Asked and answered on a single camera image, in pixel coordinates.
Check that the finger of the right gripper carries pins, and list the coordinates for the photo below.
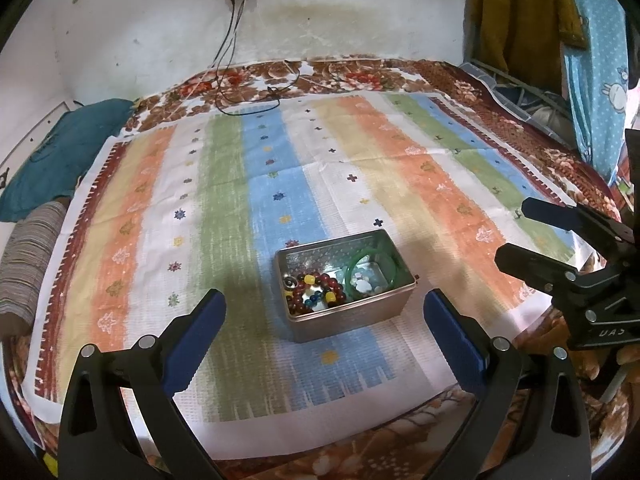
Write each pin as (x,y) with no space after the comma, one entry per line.
(537,271)
(591,225)

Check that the grey striped pillow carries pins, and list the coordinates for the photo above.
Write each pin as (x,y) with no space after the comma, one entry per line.
(24,263)

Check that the silver metal tin box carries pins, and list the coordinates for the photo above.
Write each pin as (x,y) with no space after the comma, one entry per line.
(341,284)

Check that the striped colourful cloth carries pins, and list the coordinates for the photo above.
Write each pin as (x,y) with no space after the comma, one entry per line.
(233,202)

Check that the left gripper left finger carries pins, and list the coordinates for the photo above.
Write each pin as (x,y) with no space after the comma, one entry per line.
(96,438)

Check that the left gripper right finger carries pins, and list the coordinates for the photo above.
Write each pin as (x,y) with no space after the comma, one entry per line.
(528,420)

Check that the mustard yellow garment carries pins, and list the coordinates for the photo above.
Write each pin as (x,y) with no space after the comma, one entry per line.
(523,38)

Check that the blue dotted cloth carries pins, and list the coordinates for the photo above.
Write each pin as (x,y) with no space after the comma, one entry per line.
(597,80)

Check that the grey patterned cloth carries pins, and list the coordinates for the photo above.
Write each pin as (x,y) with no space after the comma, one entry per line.
(544,110)

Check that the teal pillow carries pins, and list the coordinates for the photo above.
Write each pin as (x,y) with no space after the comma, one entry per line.
(65,155)

